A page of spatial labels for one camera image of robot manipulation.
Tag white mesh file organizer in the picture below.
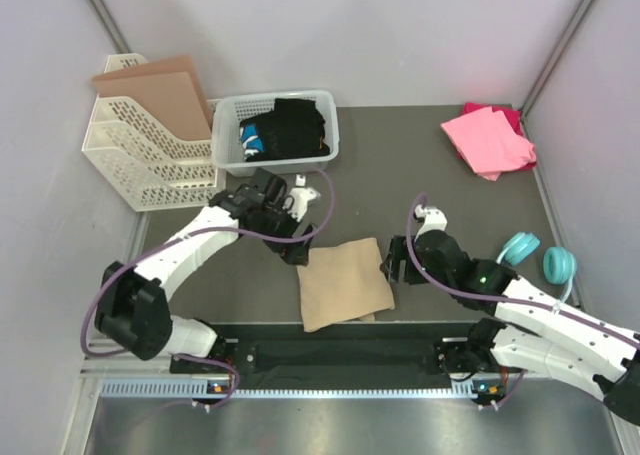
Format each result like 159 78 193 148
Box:
82 53 225 212

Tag grey slotted cable duct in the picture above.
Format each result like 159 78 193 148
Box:
100 378 502 400

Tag black t shirt in basket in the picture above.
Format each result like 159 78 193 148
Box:
239 98 330 162

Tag blue white t shirt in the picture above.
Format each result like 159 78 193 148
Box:
240 123 265 160

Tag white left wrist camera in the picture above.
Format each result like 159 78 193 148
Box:
283 174 321 222

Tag brown paper folder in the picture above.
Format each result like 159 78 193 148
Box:
92 55 213 141

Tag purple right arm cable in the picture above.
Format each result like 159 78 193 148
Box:
405 192 640 411

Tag pink folded t shirt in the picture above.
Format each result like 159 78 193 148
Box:
440 106 537 182

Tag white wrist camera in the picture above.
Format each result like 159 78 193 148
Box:
283 174 321 222
413 205 448 237

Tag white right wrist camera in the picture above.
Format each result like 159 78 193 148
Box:
413 205 448 237

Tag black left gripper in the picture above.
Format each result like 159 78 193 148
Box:
256 198 316 266

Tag magenta folded t shirt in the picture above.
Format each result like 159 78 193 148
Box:
460 102 539 169

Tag white plastic laundry basket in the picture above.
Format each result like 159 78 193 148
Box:
211 89 340 178

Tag beige t shirt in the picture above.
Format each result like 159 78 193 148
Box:
297 238 395 333

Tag teal cat ear headphones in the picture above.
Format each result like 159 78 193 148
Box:
496 232 578 303

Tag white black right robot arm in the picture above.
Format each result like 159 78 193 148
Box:
381 230 639 425

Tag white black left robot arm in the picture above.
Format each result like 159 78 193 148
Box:
94 169 320 372

